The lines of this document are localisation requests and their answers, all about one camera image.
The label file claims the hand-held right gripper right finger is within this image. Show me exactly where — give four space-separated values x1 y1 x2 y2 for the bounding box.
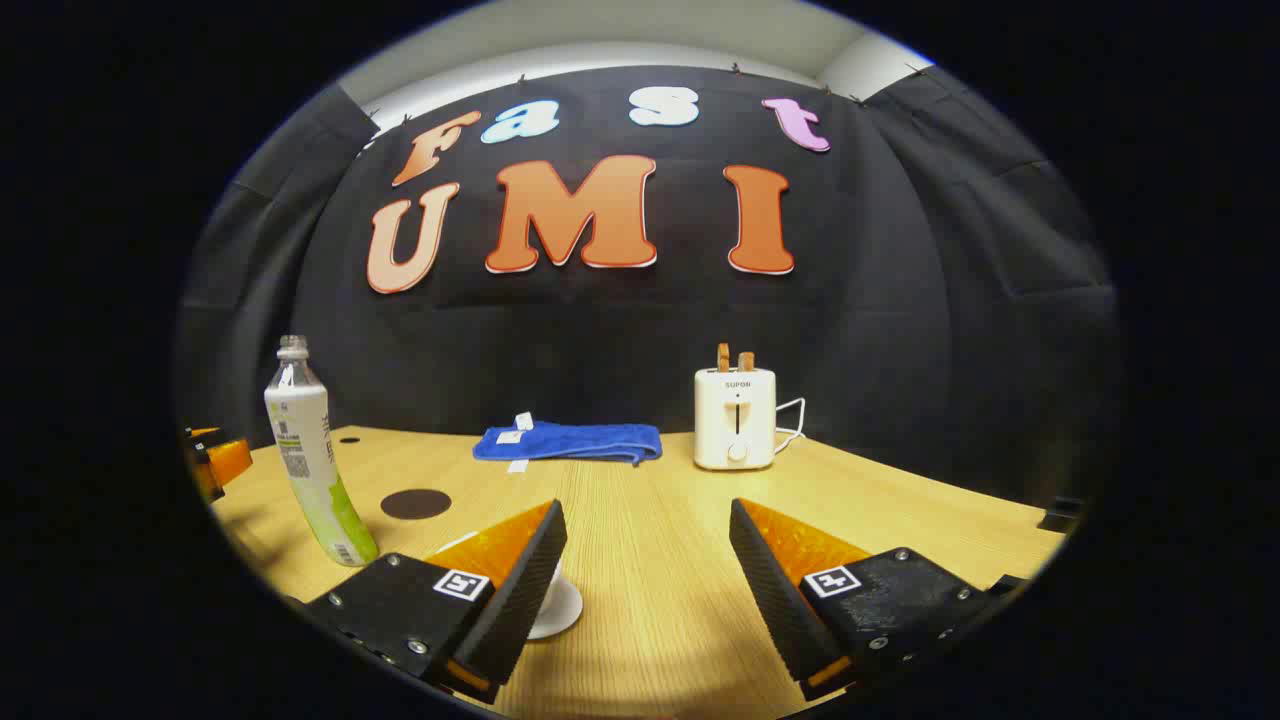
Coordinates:
728 497 993 701

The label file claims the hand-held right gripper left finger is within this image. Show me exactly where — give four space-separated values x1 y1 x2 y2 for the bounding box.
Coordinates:
300 498 569 706

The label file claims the clear water bottle green label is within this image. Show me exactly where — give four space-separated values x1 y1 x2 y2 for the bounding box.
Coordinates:
263 335 380 568

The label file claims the dark round coaster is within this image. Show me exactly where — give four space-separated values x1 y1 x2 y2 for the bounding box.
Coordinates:
380 488 453 521

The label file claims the white saucer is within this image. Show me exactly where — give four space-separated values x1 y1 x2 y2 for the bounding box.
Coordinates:
527 572 585 641

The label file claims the blue towel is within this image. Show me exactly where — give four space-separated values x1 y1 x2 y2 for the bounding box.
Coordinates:
472 412 663 473

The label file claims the white toaster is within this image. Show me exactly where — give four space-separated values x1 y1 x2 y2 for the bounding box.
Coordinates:
693 367 778 472

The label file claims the black backdrop cloth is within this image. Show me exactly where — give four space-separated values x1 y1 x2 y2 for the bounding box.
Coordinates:
172 65 1119 506

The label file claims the dark table edge clamp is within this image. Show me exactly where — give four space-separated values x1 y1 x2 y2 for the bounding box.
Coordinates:
1037 495 1086 534

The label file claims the white power cable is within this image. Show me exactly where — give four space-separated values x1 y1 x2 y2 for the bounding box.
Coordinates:
772 397 807 456

